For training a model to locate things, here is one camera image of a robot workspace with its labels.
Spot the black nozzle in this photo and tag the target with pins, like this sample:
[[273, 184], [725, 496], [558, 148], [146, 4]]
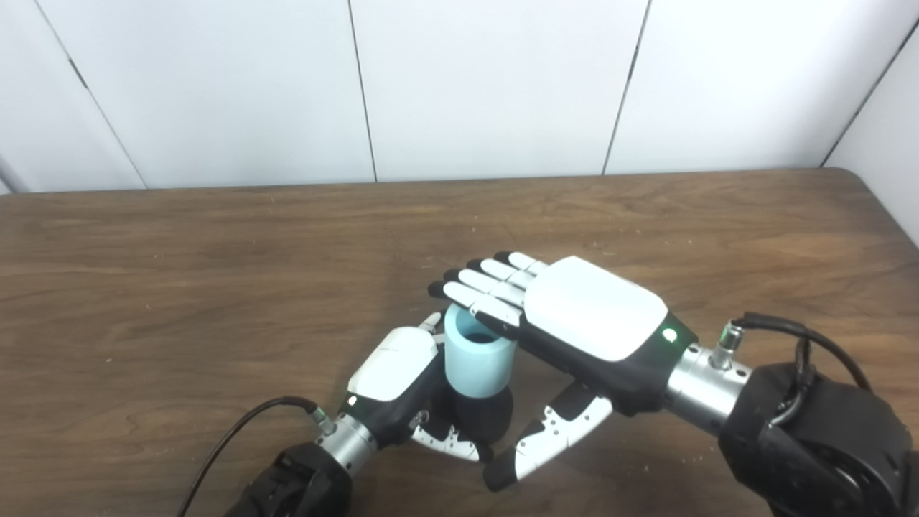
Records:
[[481, 416]]

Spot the light blue cup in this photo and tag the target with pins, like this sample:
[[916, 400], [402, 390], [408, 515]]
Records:
[[477, 370]]

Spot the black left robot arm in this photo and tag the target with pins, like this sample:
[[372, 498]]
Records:
[[301, 481]]

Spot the black and white left hand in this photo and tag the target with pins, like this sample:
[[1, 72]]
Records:
[[395, 366]]

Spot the black and white right hand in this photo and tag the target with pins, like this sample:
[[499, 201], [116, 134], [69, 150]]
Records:
[[596, 309]]

